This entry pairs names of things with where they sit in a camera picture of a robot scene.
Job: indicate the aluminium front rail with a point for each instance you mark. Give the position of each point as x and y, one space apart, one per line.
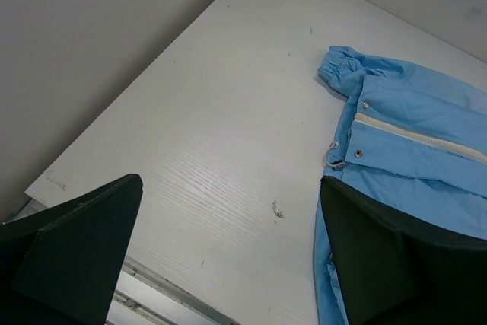
142 297

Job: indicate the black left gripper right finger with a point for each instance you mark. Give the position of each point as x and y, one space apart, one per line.
394 268

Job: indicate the light blue hooded jacket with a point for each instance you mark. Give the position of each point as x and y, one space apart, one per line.
409 137

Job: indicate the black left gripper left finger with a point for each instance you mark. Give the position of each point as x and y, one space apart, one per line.
61 265

